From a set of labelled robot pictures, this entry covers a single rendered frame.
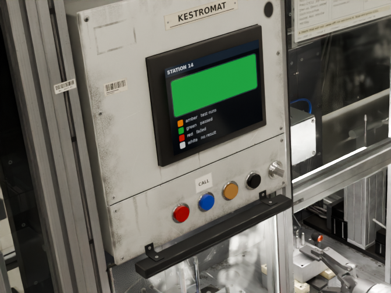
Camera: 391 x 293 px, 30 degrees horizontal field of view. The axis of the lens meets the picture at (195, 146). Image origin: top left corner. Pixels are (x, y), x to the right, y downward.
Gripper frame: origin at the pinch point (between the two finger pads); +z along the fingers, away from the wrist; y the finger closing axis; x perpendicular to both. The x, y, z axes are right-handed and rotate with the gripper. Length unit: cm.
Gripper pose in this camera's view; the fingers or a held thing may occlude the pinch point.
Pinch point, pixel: (310, 265)
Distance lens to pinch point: 193.6
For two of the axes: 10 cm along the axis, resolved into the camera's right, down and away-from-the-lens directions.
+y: -1.0, -9.1, -4.1
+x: -7.9, 3.2, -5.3
